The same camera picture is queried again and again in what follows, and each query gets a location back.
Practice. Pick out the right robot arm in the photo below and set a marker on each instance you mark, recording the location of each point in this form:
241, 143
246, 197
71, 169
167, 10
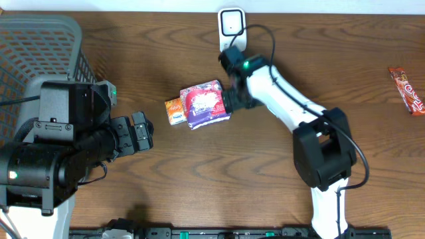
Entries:
323, 155

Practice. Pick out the red purple floral tissue pack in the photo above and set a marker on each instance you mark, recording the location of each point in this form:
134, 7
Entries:
203, 104

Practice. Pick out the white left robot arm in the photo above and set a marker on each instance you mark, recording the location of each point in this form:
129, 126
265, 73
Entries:
51, 155

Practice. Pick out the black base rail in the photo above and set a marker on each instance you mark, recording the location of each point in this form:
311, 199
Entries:
123, 228

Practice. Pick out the orange brown snack bar wrapper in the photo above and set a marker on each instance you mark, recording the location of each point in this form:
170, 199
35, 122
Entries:
411, 100

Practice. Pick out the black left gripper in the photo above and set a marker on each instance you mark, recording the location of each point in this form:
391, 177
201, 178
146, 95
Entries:
123, 135

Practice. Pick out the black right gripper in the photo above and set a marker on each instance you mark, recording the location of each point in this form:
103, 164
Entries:
232, 100

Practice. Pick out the white barcode scanner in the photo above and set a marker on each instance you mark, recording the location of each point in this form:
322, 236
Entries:
231, 22

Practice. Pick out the grey plastic basket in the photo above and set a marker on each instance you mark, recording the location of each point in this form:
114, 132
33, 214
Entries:
35, 49

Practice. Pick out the orange tissue pack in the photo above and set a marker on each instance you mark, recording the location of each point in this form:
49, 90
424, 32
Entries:
175, 111

